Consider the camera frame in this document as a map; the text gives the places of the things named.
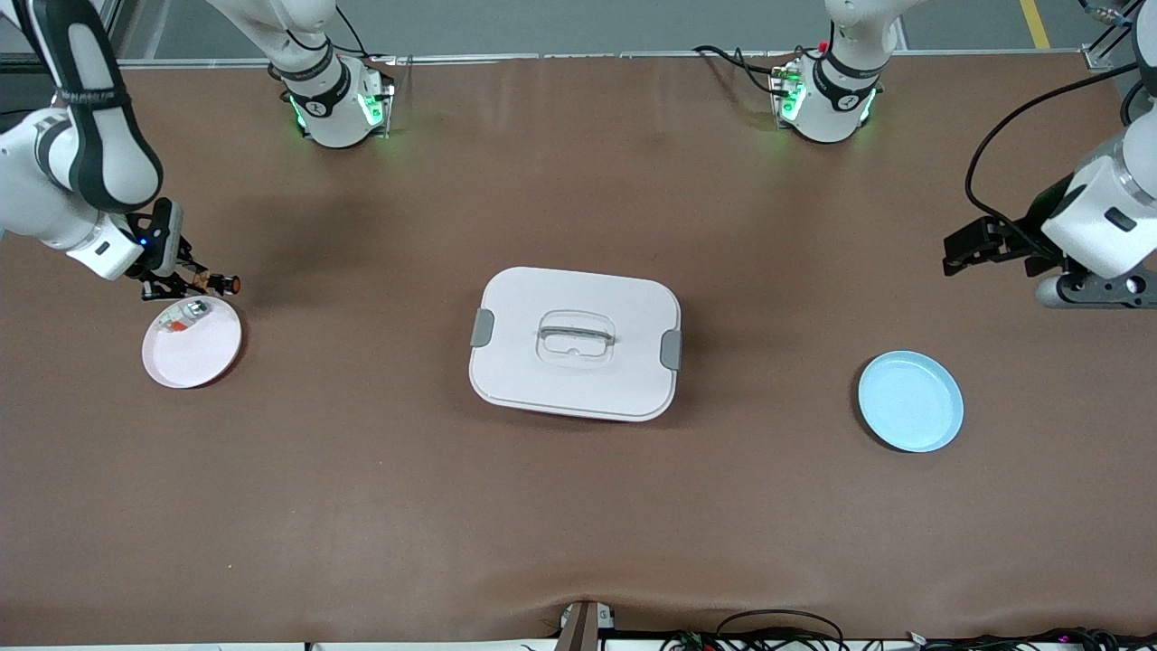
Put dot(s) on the brown table mat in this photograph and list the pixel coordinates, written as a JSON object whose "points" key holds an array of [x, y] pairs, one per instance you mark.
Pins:
{"points": [[362, 497]]}

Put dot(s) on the light blue round plate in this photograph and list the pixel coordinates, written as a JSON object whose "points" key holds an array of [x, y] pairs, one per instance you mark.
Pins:
{"points": [[908, 402]]}

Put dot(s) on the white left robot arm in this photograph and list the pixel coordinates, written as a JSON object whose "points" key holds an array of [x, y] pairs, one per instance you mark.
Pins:
{"points": [[832, 99]]}

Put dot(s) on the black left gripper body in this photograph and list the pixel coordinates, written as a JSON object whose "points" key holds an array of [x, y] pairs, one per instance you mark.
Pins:
{"points": [[1039, 221]]}

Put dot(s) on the orange black push-button switch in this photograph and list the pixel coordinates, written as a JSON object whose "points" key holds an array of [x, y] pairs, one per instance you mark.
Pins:
{"points": [[221, 284]]}

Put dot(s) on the white green orange switch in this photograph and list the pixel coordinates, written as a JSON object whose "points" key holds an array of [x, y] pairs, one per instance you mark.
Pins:
{"points": [[185, 314]]}

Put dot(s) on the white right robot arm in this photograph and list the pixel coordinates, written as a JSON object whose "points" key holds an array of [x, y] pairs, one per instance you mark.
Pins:
{"points": [[90, 163]]}

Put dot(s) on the white lidded pink container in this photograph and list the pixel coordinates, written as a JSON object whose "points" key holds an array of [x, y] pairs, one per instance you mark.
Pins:
{"points": [[578, 380]]}

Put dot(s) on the brown bracket with white tag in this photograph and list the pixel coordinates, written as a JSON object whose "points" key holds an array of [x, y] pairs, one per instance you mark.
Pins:
{"points": [[580, 628]]}

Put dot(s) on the aluminium table rail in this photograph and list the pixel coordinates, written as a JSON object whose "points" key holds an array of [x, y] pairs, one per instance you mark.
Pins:
{"points": [[542, 57]]}

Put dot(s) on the pink round plate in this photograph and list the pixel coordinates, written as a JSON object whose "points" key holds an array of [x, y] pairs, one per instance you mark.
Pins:
{"points": [[194, 357]]}

